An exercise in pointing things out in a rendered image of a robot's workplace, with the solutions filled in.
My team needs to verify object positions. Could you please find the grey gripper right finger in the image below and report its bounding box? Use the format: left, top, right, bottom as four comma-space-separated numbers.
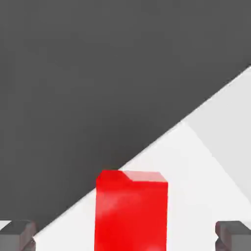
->
215, 220, 251, 251

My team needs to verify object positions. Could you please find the small red cube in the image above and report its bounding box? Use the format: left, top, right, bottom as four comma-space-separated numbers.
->
94, 169, 169, 251

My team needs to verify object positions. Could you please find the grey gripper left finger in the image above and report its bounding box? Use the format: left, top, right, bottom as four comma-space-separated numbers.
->
0, 220, 37, 251

